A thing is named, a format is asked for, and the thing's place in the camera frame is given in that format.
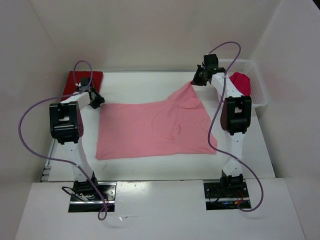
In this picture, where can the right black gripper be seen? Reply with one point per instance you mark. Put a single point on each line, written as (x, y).
(196, 80)

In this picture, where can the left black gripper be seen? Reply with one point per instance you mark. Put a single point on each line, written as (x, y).
(100, 99)

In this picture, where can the dark red t shirt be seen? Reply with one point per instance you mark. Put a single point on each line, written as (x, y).
(70, 86)

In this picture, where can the pink t shirt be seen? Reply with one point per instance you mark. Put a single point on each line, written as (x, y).
(177, 125)

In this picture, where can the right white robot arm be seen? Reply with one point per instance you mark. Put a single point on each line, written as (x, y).
(235, 119)

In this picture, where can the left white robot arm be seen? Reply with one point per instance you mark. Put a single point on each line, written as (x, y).
(67, 127)

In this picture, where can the crimson t shirt in basket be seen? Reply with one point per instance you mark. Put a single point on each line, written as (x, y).
(242, 82)

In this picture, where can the white plastic basket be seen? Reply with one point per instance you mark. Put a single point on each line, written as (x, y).
(258, 92)

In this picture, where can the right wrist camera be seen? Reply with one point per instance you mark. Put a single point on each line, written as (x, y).
(210, 61)

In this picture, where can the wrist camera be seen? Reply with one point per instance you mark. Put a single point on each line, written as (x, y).
(85, 81)
(210, 61)

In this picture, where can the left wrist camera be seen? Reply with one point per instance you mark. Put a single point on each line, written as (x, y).
(85, 81)

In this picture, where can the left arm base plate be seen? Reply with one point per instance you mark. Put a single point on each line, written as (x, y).
(91, 203)

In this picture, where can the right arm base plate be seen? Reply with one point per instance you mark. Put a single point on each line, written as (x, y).
(218, 199)

